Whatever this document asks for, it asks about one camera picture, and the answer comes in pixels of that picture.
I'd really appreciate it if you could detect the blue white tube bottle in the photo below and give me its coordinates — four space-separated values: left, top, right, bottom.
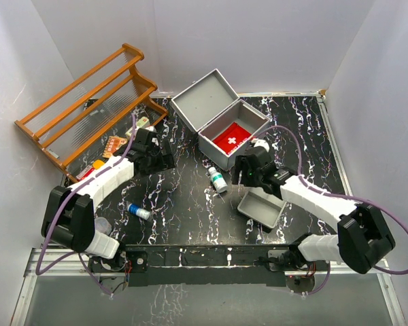
126 202 152 221

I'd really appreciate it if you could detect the grey divider tray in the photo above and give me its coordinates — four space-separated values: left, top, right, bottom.
237 188 286 229

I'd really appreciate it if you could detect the purple cable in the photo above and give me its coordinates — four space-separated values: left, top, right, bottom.
258 124 408 296
35 113 139 296

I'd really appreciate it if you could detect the red white small box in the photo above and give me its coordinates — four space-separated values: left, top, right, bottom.
76 166 94 181

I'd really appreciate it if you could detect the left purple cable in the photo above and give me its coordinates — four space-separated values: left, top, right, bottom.
35 113 139 296

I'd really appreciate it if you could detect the white medicine box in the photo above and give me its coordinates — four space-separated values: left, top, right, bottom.
125 117 150 139

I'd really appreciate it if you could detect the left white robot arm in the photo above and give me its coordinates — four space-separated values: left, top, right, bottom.
41 128 175 271

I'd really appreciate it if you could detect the red first aid pouch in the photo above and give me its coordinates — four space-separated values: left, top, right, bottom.
213 122 251 156

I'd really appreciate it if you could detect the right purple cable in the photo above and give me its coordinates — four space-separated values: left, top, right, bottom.
258 124 408 296

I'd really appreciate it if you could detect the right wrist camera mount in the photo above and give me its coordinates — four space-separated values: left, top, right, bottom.
250 138 270 153

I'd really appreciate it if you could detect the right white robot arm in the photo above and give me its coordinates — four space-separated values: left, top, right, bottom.
232 149 396 274

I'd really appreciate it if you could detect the wooden shelf rack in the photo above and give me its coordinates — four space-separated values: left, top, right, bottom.
14 43 168 182

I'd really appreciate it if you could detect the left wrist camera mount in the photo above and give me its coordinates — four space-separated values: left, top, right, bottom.
146 126 159 145

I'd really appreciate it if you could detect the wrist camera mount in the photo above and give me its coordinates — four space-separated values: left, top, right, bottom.
250 138 270 153
146 126 159 145

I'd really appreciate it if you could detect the brown glass bottle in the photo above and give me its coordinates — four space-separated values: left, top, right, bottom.
92 160 105 170

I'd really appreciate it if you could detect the grey metal case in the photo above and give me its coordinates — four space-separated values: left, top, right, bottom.
171 69 270 170

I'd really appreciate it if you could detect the clear plastic cup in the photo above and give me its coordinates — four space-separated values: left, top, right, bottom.
95 217 112 236

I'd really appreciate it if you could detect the white green-label pill bottle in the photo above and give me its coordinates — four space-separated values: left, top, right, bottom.
208 166 228 194

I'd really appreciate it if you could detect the black base frame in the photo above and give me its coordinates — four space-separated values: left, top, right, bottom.
89 244 327 288

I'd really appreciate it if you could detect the orange patterned packet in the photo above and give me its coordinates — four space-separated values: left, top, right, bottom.
102 136 128 159

